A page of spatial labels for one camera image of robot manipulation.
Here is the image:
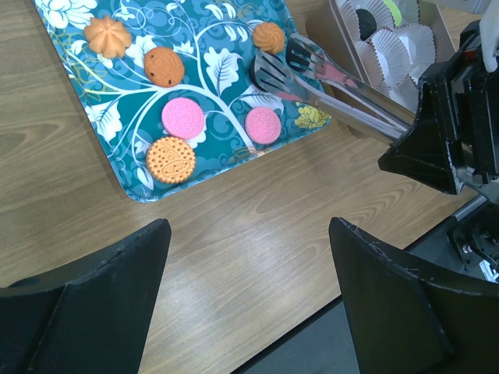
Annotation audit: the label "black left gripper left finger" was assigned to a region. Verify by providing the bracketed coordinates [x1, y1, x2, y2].
[1, 219, 172, 373]

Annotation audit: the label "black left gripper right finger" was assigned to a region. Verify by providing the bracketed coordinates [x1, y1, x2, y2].
[329, 217, 498, 373]

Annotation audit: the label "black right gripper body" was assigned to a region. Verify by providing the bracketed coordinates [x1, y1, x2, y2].
[449, 21, 498, 204]

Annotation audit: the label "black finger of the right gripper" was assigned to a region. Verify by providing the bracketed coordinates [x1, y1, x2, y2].
[378, 64, 462, 195]

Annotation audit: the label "green sandwich cookie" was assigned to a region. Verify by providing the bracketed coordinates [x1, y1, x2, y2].
[384, 0, 402, 26]

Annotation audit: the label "black sandwich cookie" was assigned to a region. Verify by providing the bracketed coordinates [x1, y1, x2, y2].
[356, 8, 377, 41]
[249, 57, 261, 90]

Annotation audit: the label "steel serving tongs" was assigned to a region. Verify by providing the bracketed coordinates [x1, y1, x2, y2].
[255, 34, 415, 145]

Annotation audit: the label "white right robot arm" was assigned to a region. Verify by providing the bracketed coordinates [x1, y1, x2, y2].
[329, 2, 498, 373]

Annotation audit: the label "brown cookie tin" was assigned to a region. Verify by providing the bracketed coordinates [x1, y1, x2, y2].
[306, 1, 455, 115]

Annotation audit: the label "pink sandwich cookie right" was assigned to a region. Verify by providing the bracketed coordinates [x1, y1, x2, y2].
[245, 107, 281, 145]

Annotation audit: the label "pink sandwich cookie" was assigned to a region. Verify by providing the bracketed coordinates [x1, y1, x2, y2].
[161, 97, 205, 139]
[245, 107, 281, 145]

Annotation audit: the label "orange dotted round cookie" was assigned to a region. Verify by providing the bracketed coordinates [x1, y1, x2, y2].
[146, 136, 196, 184]

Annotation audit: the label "tan swirl cookie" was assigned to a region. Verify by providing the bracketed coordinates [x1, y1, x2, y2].
[253, 22, 285, 55]

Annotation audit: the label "pink sandwich cookie left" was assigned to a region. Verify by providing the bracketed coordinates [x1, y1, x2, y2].
[161, 97, 205, 139]

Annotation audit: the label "teal floral tray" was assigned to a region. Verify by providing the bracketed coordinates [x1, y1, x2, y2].
[33, 0, 332, 203]

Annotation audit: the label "brown chocolate chip cookie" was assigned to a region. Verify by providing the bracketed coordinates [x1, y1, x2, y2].
[143, 47, 185, 88]

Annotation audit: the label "orange flower cookie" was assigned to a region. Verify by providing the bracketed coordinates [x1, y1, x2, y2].
[83, 16, 132, 59]

